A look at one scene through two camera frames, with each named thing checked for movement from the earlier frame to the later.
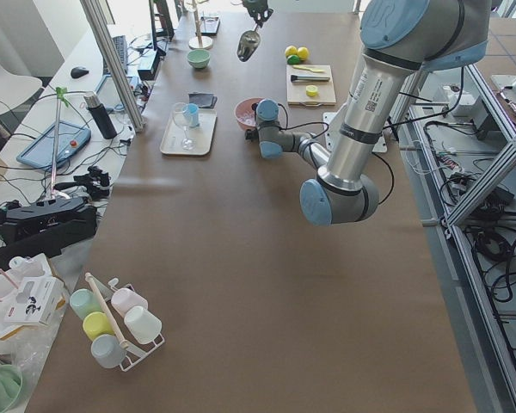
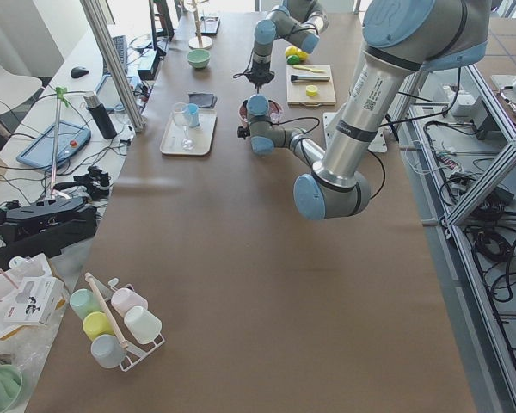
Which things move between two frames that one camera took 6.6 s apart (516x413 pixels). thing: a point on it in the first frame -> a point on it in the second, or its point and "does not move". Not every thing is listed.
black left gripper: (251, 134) -> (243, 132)
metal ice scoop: (248, 43) -> (242, 111)
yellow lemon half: (311, 90) does not move
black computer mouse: (76, 72) does not move
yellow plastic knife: (308, 68) does not move
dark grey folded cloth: (203, 100) does not move
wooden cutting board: (310, 93) does not move
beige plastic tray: (191, 141) does not move
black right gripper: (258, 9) -> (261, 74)
